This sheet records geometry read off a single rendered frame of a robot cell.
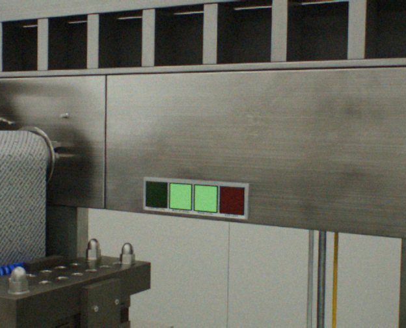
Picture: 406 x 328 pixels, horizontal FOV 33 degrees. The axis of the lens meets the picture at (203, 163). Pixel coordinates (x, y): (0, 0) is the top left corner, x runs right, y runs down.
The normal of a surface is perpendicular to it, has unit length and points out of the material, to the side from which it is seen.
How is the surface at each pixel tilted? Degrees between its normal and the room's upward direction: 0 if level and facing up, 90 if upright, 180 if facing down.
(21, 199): 90
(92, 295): 90
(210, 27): 90
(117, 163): 90
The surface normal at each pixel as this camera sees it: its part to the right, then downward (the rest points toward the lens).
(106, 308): 0.86, 0.04
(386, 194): -0.51, 0.04
